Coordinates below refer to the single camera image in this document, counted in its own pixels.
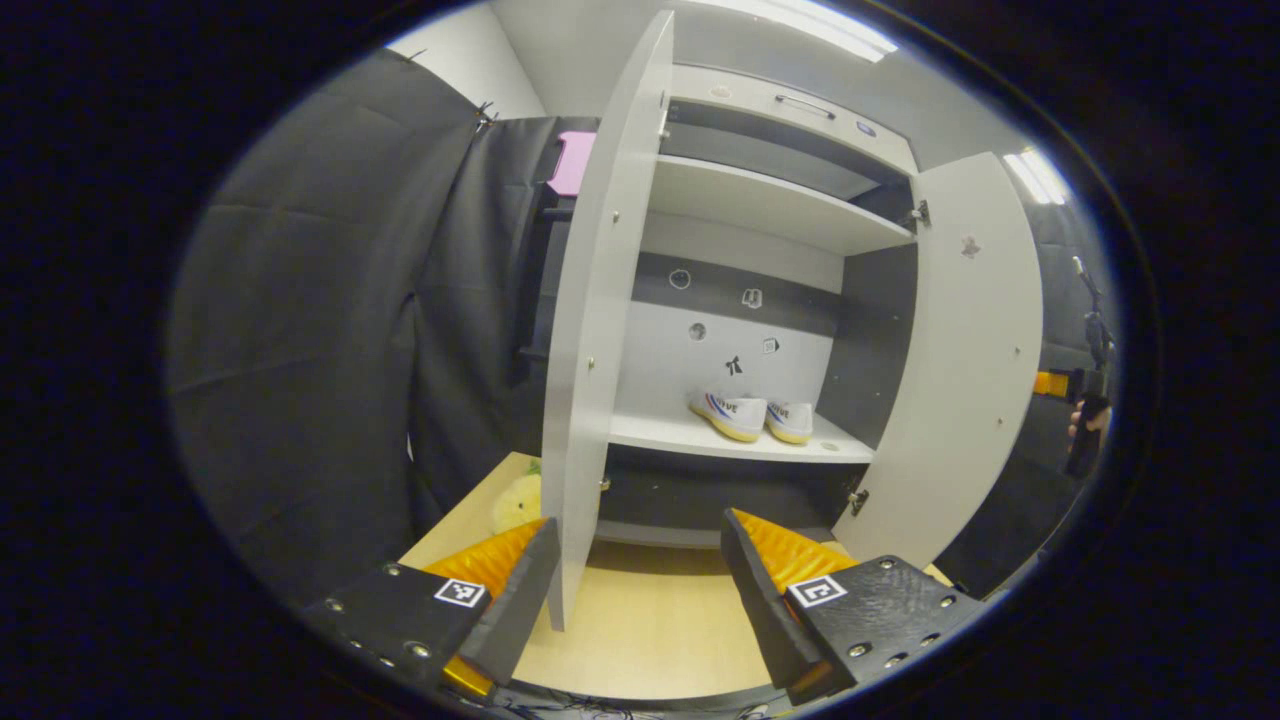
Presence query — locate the white cabinet drawer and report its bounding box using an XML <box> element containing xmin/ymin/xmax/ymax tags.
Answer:
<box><xmin>668</xmin><ymin>62</ymin><xmax>919</xmax><ymax>177</ymax></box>

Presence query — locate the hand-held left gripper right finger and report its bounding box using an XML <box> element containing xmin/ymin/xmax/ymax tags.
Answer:
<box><xmin>720</xmin><ymin>508</ymin><xmax>986</xmax><ymax>706</ymax></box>

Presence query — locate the black tripod stand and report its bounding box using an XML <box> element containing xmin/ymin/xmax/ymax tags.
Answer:
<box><xmin>1072</xmin><ymin>256</ymin><xmax>1116</xmax><ymax>373</ymax></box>

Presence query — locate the white shoe cabinet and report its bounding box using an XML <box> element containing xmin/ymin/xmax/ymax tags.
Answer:
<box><xmin>598</xmin><ymin>62</ymin><xmax>921</xmax><ymax>549</ymax></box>

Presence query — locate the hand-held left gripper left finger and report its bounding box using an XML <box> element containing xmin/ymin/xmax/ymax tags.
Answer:
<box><xmin>298</xmin><ymin>517</ymin><xmax>561</xmax><ymax>698</ymax></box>

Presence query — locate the white striped shoe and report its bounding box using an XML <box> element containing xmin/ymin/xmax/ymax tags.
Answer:
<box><xmin>688</xmin><ymin>388</ymin><xmax>769</xmax><ymax>443</ymax></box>
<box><xmin>765</xmin><ymin>400</ymin><xmax>816</xmax><ymax>446</ymax></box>

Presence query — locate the pink object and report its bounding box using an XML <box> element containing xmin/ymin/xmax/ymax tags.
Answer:
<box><xmin>547</xmin><ymin>131</ymin><xmax>598</xmax><ymax>197</ymax></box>

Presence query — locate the yellow plush toy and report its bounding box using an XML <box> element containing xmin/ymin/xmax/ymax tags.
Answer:
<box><xmin>491</xmin><ymin>465</ymin><xmax>546</xmax><ymax>536</ymax></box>

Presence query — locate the black rack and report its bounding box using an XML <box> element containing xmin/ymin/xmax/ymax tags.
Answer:
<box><xmin>515</xmin><ymin>190</ymin><xmax>581</xmax><ymax>403</ymax></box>

